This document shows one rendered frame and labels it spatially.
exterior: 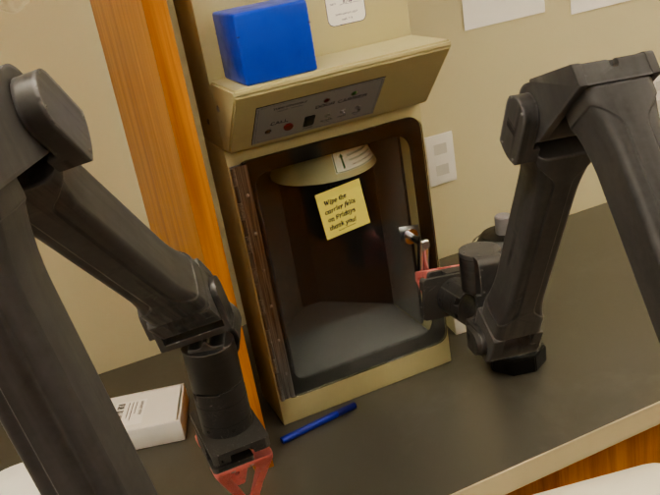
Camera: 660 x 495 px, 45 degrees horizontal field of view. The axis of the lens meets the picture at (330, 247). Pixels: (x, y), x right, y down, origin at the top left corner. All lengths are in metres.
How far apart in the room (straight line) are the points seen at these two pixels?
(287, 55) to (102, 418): 0.66
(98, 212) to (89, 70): 0.95
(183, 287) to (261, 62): 0.39
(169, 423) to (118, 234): 0.76
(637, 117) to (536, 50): 1.22
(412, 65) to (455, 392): 0.54
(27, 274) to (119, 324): 1.21
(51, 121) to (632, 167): 0.44
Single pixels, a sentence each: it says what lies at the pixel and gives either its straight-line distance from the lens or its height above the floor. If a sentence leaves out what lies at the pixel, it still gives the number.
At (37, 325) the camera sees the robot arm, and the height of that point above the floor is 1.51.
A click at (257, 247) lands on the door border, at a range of 1.20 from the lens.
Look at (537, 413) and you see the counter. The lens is 1.30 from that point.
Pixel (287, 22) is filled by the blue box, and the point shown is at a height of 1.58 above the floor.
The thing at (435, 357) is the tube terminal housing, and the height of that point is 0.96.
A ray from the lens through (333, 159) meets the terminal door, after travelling 1.21.
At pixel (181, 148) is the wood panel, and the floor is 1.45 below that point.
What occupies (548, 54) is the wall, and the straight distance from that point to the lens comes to 1.95.
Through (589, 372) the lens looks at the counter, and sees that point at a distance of 1.40.
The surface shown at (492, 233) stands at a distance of 1.33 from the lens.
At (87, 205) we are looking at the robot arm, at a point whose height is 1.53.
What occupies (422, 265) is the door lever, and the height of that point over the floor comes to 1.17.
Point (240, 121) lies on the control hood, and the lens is 1.08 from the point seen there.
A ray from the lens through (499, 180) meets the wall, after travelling 1.92.
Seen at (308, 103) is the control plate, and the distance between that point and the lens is 1.11.
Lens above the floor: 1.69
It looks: 22 degrees down
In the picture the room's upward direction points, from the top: 10 degrees counter-clockwise
